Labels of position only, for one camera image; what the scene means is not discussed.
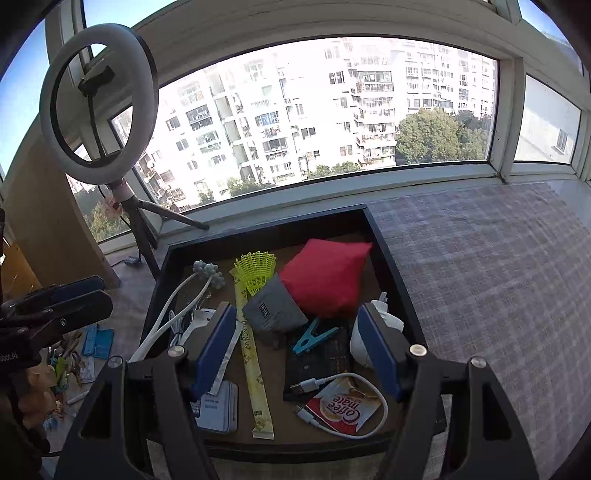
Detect yellow plastic shuttlecock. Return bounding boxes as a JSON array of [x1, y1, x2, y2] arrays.
[[233, 250, 279, 297]]

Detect blue clothes peg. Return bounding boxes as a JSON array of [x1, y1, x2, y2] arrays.
[[292, 318, 340, 357]]

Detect white ring light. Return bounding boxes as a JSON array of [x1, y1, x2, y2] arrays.
[[39, 24, 160, 185]]

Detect white paper strip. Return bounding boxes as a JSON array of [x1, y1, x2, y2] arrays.
[[210, 330, 243, 395]]

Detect black tripod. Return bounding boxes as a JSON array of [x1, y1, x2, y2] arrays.
[[108, 182, 211, 282]]

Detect green tree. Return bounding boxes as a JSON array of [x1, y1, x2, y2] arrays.
[[394, 107, 489, 166]]

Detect white plastic spray device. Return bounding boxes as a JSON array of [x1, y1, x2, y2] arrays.
[[349, 291, 404, 370]]

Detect blue plastic hinge piece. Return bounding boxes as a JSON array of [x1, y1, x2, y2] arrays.
[[82, 324, 115, 361]]

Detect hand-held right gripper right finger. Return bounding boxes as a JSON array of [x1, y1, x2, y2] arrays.
[[355, 301, 540, 480]]

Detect white apartment building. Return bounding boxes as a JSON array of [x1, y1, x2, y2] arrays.
[[111, 37, 499, 213]]

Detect long yellow flowered packet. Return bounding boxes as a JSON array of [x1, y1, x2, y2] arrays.
[[230, 268, 275, 440]]

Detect red white coffee creamer sachet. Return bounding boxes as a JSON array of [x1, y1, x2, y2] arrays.
[[305, 376, 383, 435]]

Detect white coiled cable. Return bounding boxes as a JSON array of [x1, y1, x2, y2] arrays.
[[168, 307, 215, 347]]

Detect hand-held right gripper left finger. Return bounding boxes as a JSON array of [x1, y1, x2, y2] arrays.
[[54, 302, 238, 480]]

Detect grey fabric pouch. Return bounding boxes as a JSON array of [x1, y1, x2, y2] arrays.
[[242, 272, 309, 335]]

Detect black phone holder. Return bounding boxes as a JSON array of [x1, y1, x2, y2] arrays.
[[78, 65, 116, 185]]

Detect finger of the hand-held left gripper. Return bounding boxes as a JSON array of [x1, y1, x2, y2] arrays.
[[18, 290, 114, 337], [2, 275, 106, 315]]

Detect red fabric pouch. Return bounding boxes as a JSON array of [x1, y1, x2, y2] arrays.
[[277, 239, 374, 320]]

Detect black wet wipes packet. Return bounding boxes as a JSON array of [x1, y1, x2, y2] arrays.
[[283, 318, 356, 401]]

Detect white charging cable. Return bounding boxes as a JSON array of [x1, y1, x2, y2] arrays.
[[290, 371, 389, 437]]

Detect black tray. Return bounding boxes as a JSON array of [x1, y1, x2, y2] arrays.
[[128, 204, 448, 464]]

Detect white window frame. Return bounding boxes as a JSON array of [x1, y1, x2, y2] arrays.
[[0, 0, 591, 245]]

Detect white massager with grey balls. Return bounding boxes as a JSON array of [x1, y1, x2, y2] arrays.
[[128, 260, 226, 363]]

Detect wooden sticks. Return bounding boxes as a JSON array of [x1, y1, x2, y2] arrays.
[[58, 335, 84, 358]]

